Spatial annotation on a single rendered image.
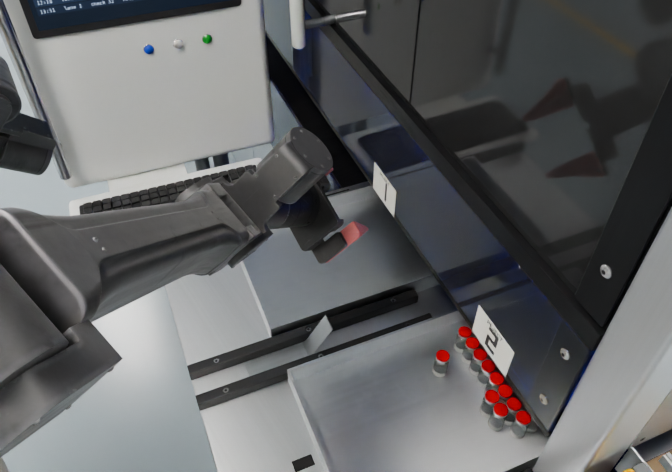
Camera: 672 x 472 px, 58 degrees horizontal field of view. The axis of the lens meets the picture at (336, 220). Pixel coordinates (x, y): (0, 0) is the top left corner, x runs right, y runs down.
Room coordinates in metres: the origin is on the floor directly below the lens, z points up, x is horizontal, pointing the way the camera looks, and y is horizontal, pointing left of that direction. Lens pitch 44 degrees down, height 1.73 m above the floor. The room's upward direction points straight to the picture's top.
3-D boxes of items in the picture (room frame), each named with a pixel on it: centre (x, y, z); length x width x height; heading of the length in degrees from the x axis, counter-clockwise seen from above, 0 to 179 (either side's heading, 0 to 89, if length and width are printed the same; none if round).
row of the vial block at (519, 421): (0.49, -0.23, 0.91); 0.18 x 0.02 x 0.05; 23
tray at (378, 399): (0.45, -0.13, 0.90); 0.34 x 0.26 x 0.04; 113
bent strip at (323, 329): (0.55, 0.07, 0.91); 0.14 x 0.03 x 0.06; 113
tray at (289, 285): (0.76, 0.00, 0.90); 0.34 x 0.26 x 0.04; 113
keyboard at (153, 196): (0.98, 0.35, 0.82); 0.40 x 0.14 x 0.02; 111
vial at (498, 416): (0.43, -0.23, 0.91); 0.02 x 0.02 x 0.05
